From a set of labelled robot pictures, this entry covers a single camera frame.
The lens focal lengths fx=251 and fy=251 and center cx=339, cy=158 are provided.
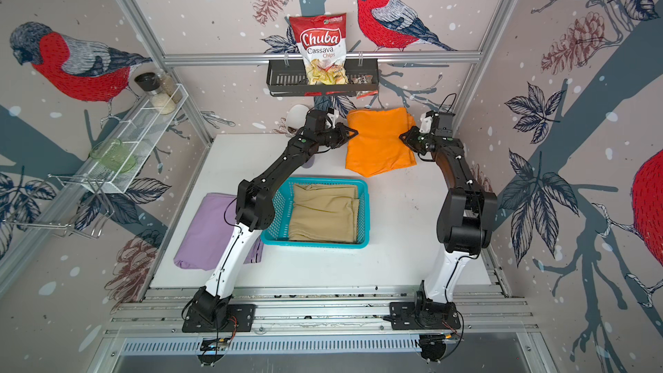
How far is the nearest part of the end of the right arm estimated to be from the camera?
27.1 inches

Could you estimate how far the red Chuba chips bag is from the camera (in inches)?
31.9

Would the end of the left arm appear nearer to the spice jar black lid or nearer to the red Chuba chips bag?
the red Chuba chips bag
